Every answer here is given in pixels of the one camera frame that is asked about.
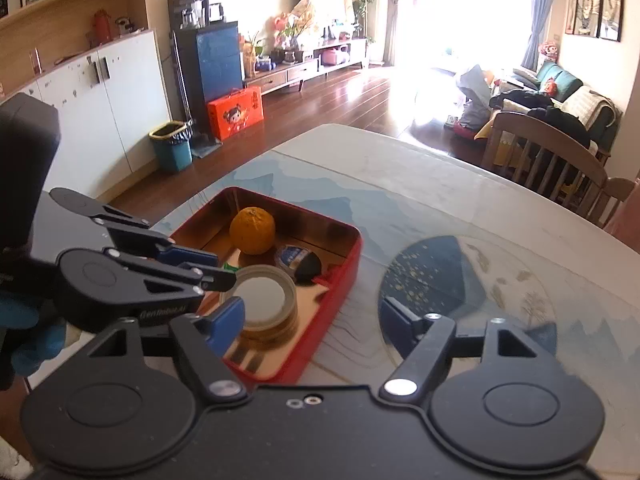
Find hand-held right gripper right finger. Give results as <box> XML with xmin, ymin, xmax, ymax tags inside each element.
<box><xmin>378</xmin><ymin>296</ymin><xmax>557</xmax><ymax>403</ymax></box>

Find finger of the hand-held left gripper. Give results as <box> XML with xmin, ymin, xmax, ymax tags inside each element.
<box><xmin>102</xmin><ymin>250</ymin><xmax>237</xmax><ymax>294</ymax></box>
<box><xmin>50</xmin><ymin>187</ymin><xmax>221</xmax><ymax>267</ymax></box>

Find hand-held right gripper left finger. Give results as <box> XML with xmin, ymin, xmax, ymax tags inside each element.
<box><xmin>75</xmin><ymin>296</ymin><xmax>249</xmax><ymax>403</ymax></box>

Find orange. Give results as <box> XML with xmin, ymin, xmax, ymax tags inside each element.
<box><xmin>229</xmin><ymin>207</ymin><xmax>277</xmax><ymax>256</ymax></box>

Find red metal tin box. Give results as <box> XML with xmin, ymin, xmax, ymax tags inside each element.
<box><xmin>167</xmin><ymin>186</ymin><xmax>363</xmax><ymax>385</ymax></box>

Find dark packet with blue label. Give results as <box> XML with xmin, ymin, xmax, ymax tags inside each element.
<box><xmin>274</xmin><ymin>243</ymin><xmax>322</xmax><ymax>283</ymax></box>

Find person's left hand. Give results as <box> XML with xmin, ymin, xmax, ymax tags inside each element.
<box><xmin>0</xmin><ymin>284</ymin><xmax>68</xmax><ymax>391</ymax></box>

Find teal trash bin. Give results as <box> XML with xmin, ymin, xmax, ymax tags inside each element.
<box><xmin>148</xmin><ymin>121</ymin><xmax>195</xmax><ymax>175</ymax></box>

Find orange gift box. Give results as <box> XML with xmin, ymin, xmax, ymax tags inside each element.
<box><xmin>206</xmin><ymin>86</ymin><xmax>264</xmax><ymax>142</ymax></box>

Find red thermos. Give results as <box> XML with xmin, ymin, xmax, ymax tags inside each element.
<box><xmin>94</xmin><ymin>8</ymin><xmax>113</xmax><ymax>43</ymax></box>

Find dark cabinet with blue front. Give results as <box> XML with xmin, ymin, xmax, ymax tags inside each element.
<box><xmin>172</xmin><ymin>21</ymin><xmax>246</xmax><ymax>131</ymax></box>

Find wooden television cabinet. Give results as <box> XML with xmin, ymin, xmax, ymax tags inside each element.
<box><xmin>245</xmin><ymin>37</ymin><xmax>371</xmax><ymax>95</ymax></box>

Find black countertop appliance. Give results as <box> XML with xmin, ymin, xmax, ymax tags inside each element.
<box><xmin>167</xmin><ymin>0</ymin><xmax>226</xmax><ymax>31</ymax></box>

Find wooden slatted dining chair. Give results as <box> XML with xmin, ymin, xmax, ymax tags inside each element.
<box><xmin>480</xmin><ymin>111</ymin><xmax>608</xmax><ymax>221</ymax></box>

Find light blue bag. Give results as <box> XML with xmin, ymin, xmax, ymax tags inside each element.
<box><xmin>452</xmin><ymin>65</ymin><xmax>493</xmax><ymax>131</ymax></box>

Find potted orange pink flowers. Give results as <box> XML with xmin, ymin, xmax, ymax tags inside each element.
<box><xmin>267</xmin><ymin>12</ymin><xmax>313</xmax><ymax>63</ymax></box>

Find black jacket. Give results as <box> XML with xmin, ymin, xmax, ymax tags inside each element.
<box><xmin>490</xmin><ymin>89</ymin><xmax>606</xmax><ymax>148</ymax></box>

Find white knitted blanket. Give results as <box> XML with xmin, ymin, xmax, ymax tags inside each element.
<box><xmin>562</xmin><ymin>85</ymin><xmax>618</xmax><ymax>133</ymax></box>

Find teal sofa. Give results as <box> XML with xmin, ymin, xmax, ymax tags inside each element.
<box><xmin>492</xmin><ymin>57</ymin><xmax>623</xmax><ymax>156</ymax></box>

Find grey curtain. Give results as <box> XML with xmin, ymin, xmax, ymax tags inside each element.
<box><xmin>387</xmin><ymin>0</ymin><xmax>418</xmax><ymax>66</ymax></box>
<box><xmin>520</xmin><ymin>0</ymin><xmax>561</xmax><ymax>68</ymax></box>

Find white floor air conditioner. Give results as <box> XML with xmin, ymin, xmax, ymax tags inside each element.
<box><xmin>367</xmin><ymin>0</ymin><xmax>396</xmax><ymax>63</ymax></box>

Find wooden wall shelf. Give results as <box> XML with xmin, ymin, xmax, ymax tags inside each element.
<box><xmin>0</xmin><ymin>0</ymin><xmax>151</xmax><ymax>81</ymax></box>

